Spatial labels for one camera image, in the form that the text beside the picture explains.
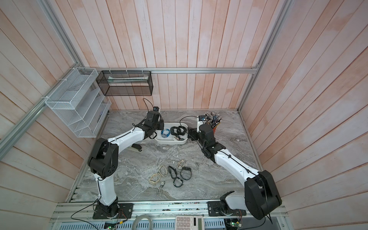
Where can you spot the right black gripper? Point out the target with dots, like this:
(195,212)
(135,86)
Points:
(192,132)

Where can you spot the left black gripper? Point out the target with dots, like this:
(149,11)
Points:
(161,122)

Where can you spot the blue transparent watch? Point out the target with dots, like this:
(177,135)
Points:
(165,133)

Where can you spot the black chunky watch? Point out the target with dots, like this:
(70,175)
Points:
(176,131)

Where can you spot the white plastic storage box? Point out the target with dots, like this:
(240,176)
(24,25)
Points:
(171,140)

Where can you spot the black round watch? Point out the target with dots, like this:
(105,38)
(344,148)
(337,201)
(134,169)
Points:
(186,173)

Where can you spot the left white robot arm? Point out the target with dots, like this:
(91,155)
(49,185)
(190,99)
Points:
(103,160)

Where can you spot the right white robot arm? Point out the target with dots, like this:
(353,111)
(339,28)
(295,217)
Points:
(260,196)

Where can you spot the gold metal watch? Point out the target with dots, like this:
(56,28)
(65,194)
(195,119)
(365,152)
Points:
(181,164)

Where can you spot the tan band watch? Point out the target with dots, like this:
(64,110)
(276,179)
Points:
(163,171)

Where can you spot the small black watch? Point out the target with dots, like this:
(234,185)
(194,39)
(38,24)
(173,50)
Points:
(178,182)

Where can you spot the beige band watch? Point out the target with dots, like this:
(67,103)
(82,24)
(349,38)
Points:
(155,178)

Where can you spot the silver metal watch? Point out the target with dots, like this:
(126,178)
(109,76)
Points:
(159,190)

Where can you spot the bundle of pens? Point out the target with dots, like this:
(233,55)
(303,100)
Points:
(212,118)

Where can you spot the beige stapler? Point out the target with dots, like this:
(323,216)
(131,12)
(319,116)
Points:
(136,147)

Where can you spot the white calculator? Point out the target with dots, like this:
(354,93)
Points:
(185,222)

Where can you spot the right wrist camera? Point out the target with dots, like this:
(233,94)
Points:
(200,121)

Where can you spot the black strap watch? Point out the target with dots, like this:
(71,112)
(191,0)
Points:
(172,172)

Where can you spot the black mesh wall basket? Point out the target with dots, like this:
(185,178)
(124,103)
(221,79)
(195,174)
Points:
(125,83)

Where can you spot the white wire mesh shelf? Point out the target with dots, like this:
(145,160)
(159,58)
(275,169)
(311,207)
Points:
(80,108)

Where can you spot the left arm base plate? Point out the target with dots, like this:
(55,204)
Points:
(121,210)

